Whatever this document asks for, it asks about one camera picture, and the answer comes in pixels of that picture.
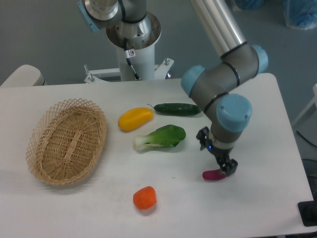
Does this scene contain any yellow bell pepper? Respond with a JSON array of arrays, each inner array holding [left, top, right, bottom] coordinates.
[[118, 107, 154, 131]]

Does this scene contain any woven wicker basket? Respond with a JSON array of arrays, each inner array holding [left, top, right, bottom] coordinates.
[[26, 98, 107, 185]]

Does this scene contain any white chair back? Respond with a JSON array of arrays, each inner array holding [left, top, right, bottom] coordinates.
[[0, 64, 47, 88]]

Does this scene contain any purple sweet potato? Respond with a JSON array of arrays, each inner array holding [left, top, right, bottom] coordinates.
[[202, 169, 227, 181]]

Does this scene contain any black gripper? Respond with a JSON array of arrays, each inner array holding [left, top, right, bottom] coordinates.
[[196, 127, 238, 177]]

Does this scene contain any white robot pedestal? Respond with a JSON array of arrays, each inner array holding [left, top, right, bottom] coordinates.
[[84, 12, 174, 83]]

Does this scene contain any blue plastic bag left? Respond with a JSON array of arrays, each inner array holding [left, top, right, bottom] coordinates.
[[232, 0, 264, 10]]

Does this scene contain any green bok choy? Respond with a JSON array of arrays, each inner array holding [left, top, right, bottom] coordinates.
[[132, 124, 186, 151]]

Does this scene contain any black device at edge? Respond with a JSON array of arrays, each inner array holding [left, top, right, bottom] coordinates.
[[298, 201, 317, 227]]

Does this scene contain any orange carrot piece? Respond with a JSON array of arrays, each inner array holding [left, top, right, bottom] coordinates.
[[133, 186, 157, 210]]

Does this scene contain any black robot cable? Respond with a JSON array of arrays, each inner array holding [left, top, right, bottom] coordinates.
[[123, 37, 141, 81]]

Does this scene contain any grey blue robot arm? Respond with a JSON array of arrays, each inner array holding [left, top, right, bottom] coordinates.
[[78, 0, 268, 180]]

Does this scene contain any white frame at right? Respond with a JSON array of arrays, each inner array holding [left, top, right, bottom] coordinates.
[[291, 84, 317, 127]]

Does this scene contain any dark green cucumber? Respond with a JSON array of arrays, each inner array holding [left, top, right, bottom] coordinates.
[[148, 103, 201, 117]]

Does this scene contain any blue plastic bag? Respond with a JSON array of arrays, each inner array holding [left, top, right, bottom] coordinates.
[[283, 0, 317, 30], [232, 0, 264, 10]]

